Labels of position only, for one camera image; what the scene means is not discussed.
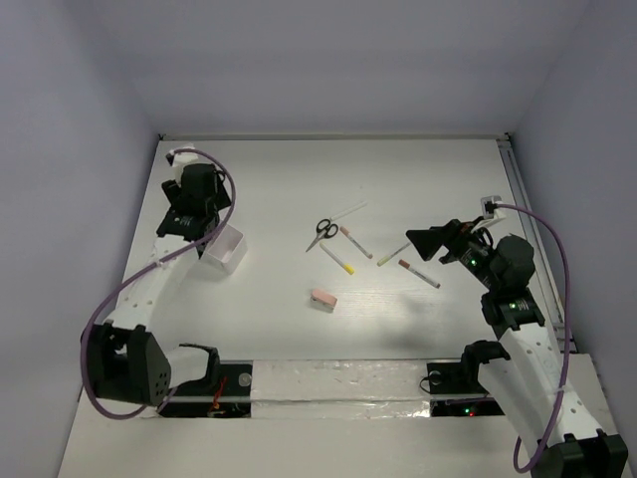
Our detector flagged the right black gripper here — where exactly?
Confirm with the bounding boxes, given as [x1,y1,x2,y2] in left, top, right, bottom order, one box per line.
[405,215,501,291]

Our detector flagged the white pen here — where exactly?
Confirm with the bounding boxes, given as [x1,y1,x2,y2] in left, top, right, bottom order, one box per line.
[329,201,367,222]

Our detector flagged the peach cap marker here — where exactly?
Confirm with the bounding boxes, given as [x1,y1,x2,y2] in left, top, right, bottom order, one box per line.
[339,226,373,259]

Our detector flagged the black scissors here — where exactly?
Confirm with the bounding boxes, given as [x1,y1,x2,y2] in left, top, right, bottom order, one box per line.
[306,218,338,252]

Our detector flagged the pink eraser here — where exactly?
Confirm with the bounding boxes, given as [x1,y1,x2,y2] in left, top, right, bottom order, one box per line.
[310,289,337,313]

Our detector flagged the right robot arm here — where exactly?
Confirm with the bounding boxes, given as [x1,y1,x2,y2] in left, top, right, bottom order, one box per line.
[406,219,628,477]

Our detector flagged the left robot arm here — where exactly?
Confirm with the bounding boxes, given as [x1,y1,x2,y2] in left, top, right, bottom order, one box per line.
[81,160,236,420]

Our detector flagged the pale yellow cap marker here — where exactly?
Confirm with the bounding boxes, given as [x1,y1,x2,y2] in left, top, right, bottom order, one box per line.
[376,242,411,267]

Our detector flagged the brown cap marker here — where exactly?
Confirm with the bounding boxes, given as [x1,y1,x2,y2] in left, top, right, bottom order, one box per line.
[398,259,441,289]

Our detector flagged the white divided container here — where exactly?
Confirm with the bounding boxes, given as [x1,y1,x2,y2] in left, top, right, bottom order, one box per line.
[202,224,248,275]

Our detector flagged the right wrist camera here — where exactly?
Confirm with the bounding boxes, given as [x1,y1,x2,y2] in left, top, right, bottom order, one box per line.
[472,195,506,232]

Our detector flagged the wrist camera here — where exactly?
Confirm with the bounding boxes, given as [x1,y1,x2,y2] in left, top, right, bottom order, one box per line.
[166,143,198,184]
[472,195,506,232]

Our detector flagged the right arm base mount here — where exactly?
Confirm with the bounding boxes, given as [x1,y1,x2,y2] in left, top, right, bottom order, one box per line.
[419,341,510,417]

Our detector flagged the aluminium side rail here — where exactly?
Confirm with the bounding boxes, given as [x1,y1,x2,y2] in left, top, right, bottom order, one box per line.
[497,133,566,352]

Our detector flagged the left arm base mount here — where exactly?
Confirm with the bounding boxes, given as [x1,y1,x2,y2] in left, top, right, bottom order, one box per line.
[157,344,253,419]

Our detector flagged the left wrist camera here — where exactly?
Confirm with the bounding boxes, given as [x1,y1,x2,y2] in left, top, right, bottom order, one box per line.
[166,143,198,184]

